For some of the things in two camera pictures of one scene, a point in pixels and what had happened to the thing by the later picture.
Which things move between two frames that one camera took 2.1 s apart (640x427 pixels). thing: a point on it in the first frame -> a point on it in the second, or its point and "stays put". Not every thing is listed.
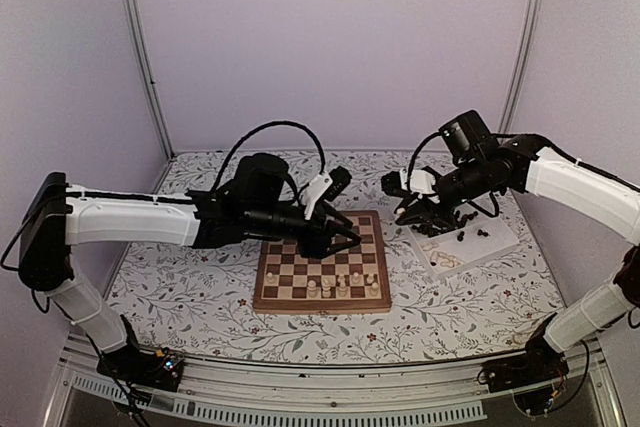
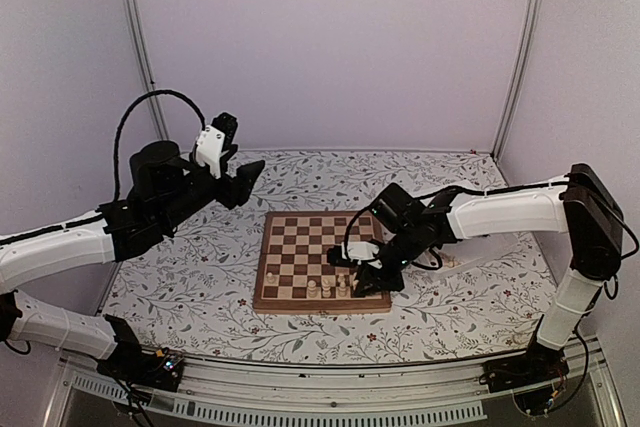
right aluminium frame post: x=524 y=48 stays put
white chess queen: x=312 y=289 stays put
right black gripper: x=425 y=210 -> x=382 y=283
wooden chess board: x=351 y=279 stays put
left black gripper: x=313 y=247 -> x=237 y=188
